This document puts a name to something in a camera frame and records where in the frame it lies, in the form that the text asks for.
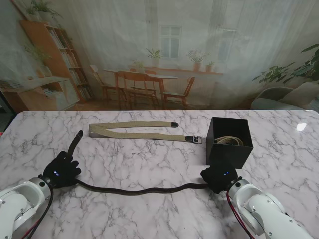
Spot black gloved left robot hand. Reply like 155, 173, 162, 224
41, 151, 82, 189

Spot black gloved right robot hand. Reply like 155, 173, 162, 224
200, 163, 242, 195

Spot beige woven belt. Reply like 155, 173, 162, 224
88, 121, 203, 145
214, 136, 244, 147

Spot dark brown woven belt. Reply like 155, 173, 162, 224
66, 130, 210, 197

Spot black belt storage box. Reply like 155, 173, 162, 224
205, 116, 254, 169

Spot printed room backdrop cloth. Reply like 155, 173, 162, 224
0, 0, 319, 112

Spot right arm red black cables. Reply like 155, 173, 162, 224
226, 191, 252, 239

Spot arm red black cables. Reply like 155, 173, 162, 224
226, 191, 252, 239
22, 186, 55, 239

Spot left arm red black cables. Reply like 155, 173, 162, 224
22, 186, 55, 239

